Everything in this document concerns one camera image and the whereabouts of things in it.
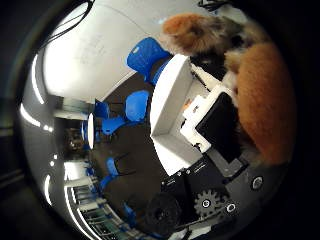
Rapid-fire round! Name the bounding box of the orange fox plush toy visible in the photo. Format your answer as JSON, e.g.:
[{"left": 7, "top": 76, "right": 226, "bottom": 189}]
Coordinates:
[{"left": 159, "top": 12, "right": 298, "bottom": 168}]

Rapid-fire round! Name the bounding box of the white open box container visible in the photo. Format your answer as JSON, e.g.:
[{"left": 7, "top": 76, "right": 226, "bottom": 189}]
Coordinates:
[{"left": 149, "top": 53, "right": 209, "bottom": 177}]

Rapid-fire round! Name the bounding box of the blue plastic chair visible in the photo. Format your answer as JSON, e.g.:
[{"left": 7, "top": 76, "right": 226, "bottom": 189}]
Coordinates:
[
  {"left": 126, "top": 37, "right": 173, "bottom": 86},
  {"left": 99, "top": 156, "right": 121, "bottom": 191},
  {"left": 124, "top": 89, "right": 151, "bottom": 124},
  {"left": 94, "top": 99, "right": 111, "bottom": 120},
  {"left": 123, "top": 202, "right": 138, "bottom": 228},
  {"left": 101, "top": 115, "right": 127, "bottom": 136}
]

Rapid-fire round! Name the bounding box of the black cable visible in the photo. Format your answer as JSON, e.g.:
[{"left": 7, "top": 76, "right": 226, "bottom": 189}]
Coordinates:
[{"left": 39, "top": 0, "right": 96, "bottom": 51}]

